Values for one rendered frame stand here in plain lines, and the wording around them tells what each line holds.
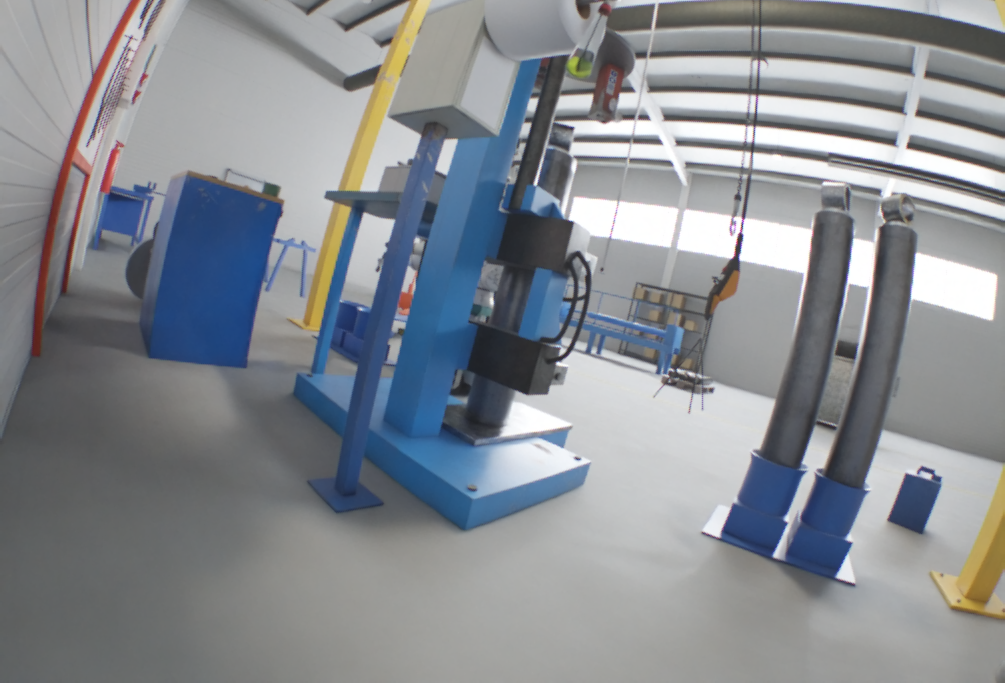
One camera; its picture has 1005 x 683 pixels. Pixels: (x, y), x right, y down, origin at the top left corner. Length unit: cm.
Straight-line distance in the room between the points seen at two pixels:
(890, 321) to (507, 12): 180
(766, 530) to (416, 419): 153
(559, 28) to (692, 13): 617
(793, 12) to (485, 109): 614
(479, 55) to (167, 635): 151
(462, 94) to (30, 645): 153
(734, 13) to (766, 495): 636
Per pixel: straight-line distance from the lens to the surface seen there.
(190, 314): 240
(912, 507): 336
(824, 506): 204
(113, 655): 92
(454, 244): 165
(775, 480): 199
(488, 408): 203
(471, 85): 124
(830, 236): 207
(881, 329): 203
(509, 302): 198
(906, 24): 716
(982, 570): 244
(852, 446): 202
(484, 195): 170
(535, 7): 120
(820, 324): 199
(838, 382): 926
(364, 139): 440
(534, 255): 169
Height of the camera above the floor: 72
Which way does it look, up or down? 1 degrees down
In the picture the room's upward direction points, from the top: 15 degrees clockwise
